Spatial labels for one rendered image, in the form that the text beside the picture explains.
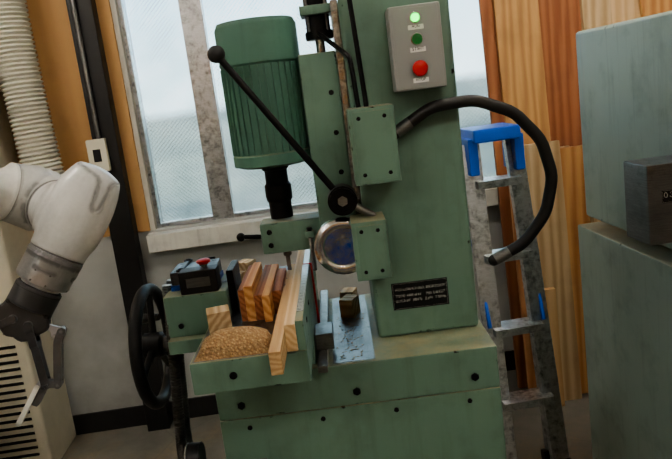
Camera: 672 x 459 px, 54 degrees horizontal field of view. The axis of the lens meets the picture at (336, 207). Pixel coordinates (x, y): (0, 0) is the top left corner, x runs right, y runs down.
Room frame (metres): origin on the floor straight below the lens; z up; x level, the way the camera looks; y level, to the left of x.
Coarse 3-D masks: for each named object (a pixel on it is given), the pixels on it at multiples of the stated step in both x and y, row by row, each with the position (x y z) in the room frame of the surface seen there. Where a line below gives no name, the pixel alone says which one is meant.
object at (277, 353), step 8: (288, 272) 1.47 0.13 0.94; (288, 296) 1.29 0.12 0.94; (280, 304) 1.24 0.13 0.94; (280, 312) 1.19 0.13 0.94; (280, 320) 1.15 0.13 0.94; (280, 328) 1.11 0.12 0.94; (272, 336) 1.07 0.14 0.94; (280, 336) 1.07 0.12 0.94; (272, 344) 1.03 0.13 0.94; (280, 344) 1.03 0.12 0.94; (272, 352) 1.00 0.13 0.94; (280, 352) 1.00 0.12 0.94; (272, 360) 1.00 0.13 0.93; (280, 360) 1.00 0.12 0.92; (272, 368) 1.00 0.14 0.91; (280, 368) 1.00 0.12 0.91
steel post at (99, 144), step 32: (96, 32) 2.64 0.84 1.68; (96, 64) 2.64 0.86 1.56; (96, 96) 2.64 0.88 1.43; (96, 128) 2.62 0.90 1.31; (96, 160) 2.61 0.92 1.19; (128, 192) 2.67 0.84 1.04; (128, 224) 2.64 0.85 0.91; (128, 256) 2.64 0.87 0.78; (128, 288) 2.64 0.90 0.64; (128, 320) 2.64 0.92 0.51; (160, 384) 2.64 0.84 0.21; (160, 416) 2.64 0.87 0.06
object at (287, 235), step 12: (300, 216) 1.46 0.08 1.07; (312, 216) 1.44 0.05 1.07; (264, 228) 1.42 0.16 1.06; (276, 228) 1.42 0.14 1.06; (288, 228) 1.42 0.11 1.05; (300, 228) 1.42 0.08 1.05; (312, 228) 1.42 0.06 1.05; (264, 240) 1.42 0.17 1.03; (276, 240) 1.42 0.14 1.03; (288, 240) 1.42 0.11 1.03; (300, 240) 1.42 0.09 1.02; (264, 252) 1.43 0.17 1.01; (276, 252) 1.43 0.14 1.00; (288, 252) 1.45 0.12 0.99
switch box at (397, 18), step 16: (400, 16) 1.28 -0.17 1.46; (432, 16) 1.28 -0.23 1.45; (400, 32) 1.28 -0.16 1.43; (432, 32) 1.28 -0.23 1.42; (400, 48) 1.28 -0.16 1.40; (432, 48) 1.28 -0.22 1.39; (400, 64) 1.28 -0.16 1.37; (432, 64) 1.28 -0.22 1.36; (400, 80) 1.28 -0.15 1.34; (432, 80) 1.28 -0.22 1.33
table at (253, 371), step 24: (312, 288) 1.47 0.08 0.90; (240, 312) 1.35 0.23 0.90; (312, 312) 1.36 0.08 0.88; (192, 336) 1.32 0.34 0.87; (312, 336) 1.26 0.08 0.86; (192, 360) 1.11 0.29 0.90; (216, 360) 1.10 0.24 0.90; (240, 360) 1.09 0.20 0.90; (264, 360) 1.09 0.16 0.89; (288, 360) 1.09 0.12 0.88; (312, 360) 1.18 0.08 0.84; (216, 384) 1.09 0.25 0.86; (240, 384) 1.09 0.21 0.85; (264, 384) 1.09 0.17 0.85
